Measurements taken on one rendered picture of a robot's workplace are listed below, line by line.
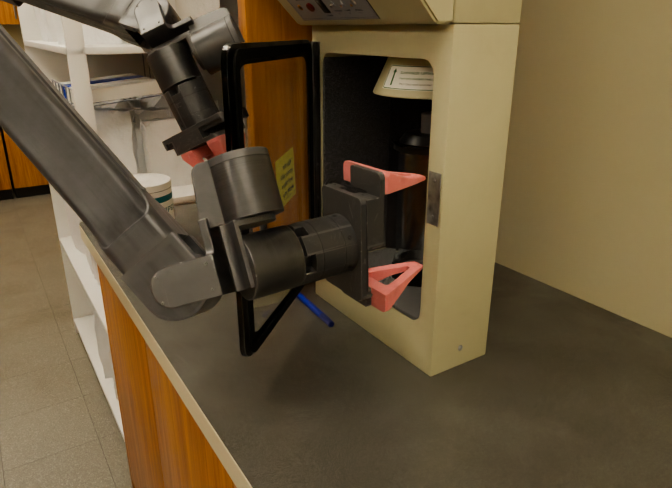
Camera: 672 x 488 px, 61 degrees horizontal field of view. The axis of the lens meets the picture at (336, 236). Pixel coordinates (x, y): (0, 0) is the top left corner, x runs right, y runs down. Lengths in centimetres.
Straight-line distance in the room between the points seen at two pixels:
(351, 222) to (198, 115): 32
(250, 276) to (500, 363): 51
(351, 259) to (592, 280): 70
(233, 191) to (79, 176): 13
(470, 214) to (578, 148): 39
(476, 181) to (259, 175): 36
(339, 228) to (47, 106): 27
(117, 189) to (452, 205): 42
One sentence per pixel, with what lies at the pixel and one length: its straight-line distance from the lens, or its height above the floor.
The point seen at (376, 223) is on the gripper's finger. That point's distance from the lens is 52.
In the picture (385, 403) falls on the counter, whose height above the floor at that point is 94.
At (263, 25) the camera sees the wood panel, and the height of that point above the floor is 141.
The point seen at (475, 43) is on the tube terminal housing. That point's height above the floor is 139.
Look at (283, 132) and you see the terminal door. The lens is 82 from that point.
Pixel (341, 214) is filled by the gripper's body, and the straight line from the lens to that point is 53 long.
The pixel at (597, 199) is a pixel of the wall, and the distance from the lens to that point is 111.
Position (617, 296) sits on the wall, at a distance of 113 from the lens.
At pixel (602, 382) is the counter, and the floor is 94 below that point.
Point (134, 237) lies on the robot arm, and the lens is 50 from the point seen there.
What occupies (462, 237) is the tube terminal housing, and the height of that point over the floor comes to 114.
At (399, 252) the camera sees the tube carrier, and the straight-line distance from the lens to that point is 92.
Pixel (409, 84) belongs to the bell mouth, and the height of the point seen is 133.
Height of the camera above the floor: 140
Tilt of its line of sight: 20 degrees down
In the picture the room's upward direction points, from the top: straight up
